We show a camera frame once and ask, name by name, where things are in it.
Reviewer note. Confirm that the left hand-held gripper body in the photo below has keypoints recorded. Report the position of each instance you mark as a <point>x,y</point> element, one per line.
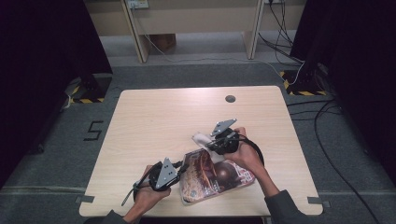
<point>163,175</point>

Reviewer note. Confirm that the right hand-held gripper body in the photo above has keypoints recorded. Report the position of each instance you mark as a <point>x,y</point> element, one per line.
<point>225,143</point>

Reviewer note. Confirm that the beige cloth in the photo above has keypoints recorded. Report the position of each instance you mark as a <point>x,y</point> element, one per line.
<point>200,140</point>

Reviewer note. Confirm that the illustrated magazine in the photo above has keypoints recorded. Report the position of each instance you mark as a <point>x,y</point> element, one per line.
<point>224,182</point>

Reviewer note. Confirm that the person's right hand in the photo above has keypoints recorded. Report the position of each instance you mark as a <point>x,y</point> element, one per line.
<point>246,158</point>

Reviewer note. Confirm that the person's left hand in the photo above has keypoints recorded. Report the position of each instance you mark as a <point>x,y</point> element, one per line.
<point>149,197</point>

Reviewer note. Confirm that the grey table grommet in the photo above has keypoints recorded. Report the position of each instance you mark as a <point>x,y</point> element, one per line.
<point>230,99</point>

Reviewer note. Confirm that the grey tape piece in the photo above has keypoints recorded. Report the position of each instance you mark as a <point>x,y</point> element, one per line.
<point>84,199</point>
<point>317,201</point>

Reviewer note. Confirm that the black stand base striped tape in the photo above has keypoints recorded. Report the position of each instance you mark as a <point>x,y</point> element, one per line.
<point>93,90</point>
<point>303,84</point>

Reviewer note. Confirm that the brown cardboard box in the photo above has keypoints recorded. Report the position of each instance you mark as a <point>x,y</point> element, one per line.
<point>163,42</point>

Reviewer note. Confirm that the dark curtain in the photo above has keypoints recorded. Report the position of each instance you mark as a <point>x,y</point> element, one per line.
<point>358,62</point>
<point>40,62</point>

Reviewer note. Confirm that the white power strip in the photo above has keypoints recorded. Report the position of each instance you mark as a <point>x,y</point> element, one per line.
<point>137,3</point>

